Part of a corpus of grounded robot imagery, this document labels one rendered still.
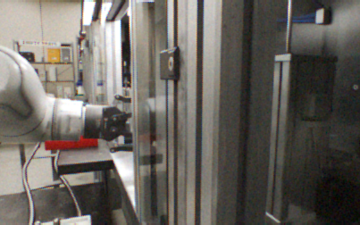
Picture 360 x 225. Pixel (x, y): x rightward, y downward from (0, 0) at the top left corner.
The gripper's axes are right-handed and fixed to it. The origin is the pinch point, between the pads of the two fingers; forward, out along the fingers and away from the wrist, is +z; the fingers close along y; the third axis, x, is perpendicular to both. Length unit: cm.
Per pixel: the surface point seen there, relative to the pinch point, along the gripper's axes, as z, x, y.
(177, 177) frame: -12.7, -37.9, 1.6
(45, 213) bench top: -30, 30, -37
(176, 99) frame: -13.7, -37.8, 8.6
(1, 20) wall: -228, 749, 129
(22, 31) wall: -178, 749, 111
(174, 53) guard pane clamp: -14.7, -39.0, 12.3
